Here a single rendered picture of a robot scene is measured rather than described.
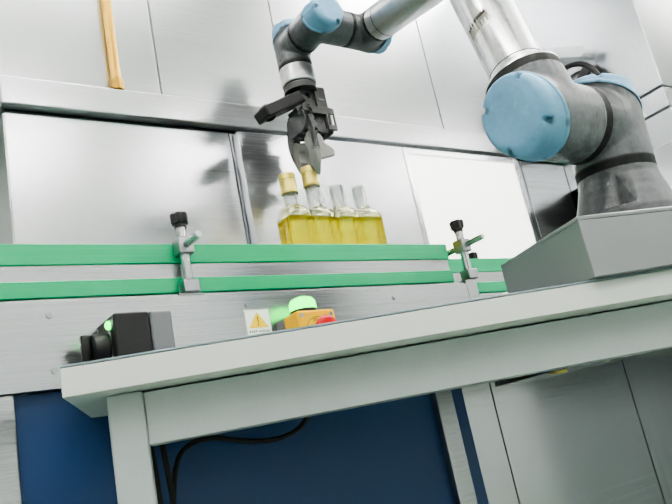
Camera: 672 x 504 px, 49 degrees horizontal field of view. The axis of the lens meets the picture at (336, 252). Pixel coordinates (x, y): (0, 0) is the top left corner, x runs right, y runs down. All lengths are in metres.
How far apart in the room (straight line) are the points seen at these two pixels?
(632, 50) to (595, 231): 1.38
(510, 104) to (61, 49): 0.94
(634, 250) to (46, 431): 0.80
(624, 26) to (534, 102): 1.36
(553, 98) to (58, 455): 0.80
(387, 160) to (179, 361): 1.13
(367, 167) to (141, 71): 0.57
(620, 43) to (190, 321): 1.63
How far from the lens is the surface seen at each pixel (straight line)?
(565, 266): 1.04
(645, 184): 1.13
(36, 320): 1.07
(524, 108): 1.05
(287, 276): 1.26
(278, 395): 0.89
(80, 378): 0.85
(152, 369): 0.85
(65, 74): 1.61
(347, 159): 1.79
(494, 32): 1.15
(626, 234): 1.03
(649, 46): 2.32
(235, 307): 1.17
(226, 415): 0.89
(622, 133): 1.15
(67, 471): 1.07
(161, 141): 1.60
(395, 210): 1.81
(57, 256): 1.12
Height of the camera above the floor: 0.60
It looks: 15 degrees up
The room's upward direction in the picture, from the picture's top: 12 degrees counter-clockwise
